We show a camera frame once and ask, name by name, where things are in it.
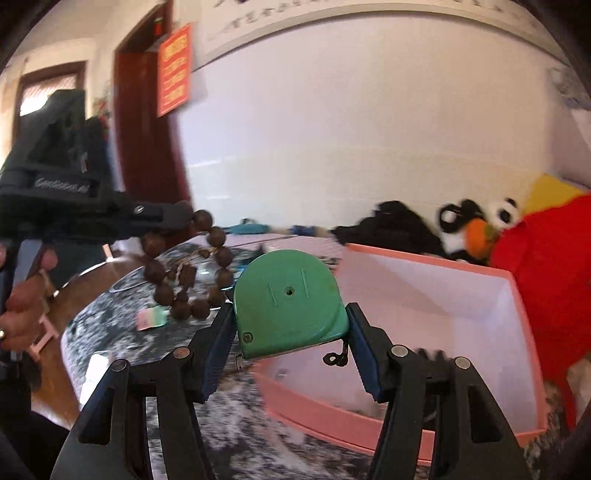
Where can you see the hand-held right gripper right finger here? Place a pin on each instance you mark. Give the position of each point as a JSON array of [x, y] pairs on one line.
[[367, 355]]

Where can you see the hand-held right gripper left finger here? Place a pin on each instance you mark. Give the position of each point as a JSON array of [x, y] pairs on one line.
[[213, 351]]

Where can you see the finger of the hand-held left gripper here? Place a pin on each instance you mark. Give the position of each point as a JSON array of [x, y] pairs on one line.
[[154, 217]]

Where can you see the pink plastic box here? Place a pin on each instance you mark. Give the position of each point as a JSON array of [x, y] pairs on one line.
[[415, 332]]

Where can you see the green tape measure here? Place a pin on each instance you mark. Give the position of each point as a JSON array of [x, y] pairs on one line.
[[288, 302]]

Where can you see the marble patterned desktop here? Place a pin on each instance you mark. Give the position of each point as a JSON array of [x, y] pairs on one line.
[[258, 438]]

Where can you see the person's left hand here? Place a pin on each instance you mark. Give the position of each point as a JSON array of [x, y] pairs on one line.
[[23, 304]]

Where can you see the pastel eraser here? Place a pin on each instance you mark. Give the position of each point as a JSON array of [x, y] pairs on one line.
[[152, 318]]

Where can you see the dark wooden door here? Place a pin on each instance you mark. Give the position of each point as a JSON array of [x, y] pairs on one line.
[[143, 115]]

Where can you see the black white penguin plush toy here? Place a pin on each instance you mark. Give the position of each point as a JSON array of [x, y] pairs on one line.
[[461, 230]]

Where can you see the red plush toy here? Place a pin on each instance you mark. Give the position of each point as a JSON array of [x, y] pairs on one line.
[[545, 277]]

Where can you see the red wall notice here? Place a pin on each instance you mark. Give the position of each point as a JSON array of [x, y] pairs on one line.
[[174, 69]]

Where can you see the white wall banner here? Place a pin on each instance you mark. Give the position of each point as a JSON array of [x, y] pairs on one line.
[[369, 23]]

